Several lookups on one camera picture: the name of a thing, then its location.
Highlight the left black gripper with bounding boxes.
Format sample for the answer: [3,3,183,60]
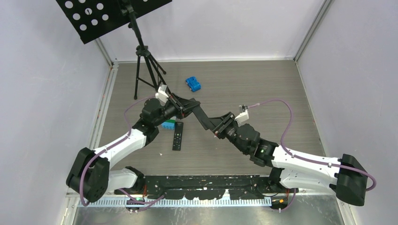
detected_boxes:
[154,94,201,128]

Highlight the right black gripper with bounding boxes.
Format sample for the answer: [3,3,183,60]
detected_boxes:
[201,112,248,154]

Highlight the black remote control back up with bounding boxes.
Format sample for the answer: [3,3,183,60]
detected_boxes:
[193,107,210,130]

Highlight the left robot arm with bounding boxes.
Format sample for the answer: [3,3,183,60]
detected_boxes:
[66,91,200,206]

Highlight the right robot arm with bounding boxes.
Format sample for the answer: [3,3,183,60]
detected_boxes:
[205,113,367,206]

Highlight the black remote with buttons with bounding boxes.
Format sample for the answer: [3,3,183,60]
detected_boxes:
[172,122,184,151]

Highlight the blue toy car block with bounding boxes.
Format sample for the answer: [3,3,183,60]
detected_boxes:
[185,76,201,92]

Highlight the blue green white block stack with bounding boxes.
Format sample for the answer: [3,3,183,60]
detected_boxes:
[161,117,176,130]

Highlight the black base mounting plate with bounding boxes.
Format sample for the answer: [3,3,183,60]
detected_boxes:
[113,174,281,201]

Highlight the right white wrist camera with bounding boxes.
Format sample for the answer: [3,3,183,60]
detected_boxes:
[235,105,249,126]

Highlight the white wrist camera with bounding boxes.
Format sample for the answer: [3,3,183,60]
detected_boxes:
[235,105,249,126]
[155,84,169,103]

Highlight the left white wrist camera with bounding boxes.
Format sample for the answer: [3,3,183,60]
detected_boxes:
[155,84,169,103]

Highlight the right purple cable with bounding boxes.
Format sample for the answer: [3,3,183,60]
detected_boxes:
[247,98,377,215]

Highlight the purple cable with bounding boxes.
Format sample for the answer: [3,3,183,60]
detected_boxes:
[79,95,168,213]
[247,98,377,215]

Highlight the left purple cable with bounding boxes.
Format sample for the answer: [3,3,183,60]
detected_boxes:
[79,95,168,213]

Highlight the aluminium frame rail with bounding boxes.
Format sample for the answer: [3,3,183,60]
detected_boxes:
[63,175,351,215]

